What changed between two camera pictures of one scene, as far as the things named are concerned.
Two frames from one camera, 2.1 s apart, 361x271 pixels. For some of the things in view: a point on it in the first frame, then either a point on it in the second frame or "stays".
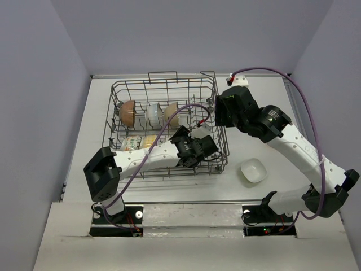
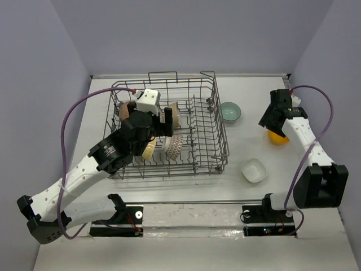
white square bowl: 253,170 stays
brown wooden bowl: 127,112 stays
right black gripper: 221,117 → 265,121
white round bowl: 170,110 stays
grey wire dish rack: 155,109 stays
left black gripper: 191,139 → 163,129
